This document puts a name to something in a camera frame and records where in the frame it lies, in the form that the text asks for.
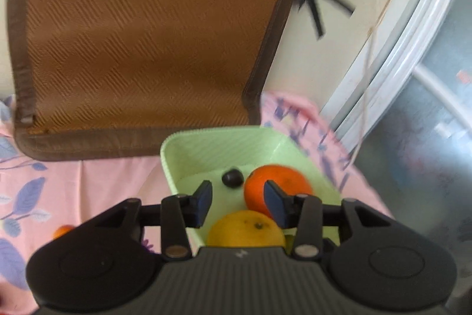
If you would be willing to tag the large yellow citrus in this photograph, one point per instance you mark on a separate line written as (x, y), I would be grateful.
(239, 231)

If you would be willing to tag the dark purple plum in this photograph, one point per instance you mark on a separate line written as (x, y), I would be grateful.
(231, 177)

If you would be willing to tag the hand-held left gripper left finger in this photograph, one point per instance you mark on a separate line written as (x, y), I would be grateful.
(204, 202)

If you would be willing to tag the large orange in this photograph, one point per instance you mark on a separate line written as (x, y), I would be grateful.
(257, 186)

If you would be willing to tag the small tangerine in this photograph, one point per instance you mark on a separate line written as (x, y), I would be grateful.
(62, 231)

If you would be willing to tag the light green plastic basket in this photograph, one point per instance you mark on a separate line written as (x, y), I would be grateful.
(221, 149)

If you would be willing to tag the pink printed bedsheet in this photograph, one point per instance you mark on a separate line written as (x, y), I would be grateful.
(92, 182)

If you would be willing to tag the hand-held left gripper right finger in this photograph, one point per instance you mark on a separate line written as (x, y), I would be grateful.
(274, 198)

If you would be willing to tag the brown woven mat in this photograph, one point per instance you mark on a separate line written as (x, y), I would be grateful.
(140, 34)

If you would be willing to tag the white window frame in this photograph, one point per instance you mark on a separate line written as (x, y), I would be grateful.
(398, 53)

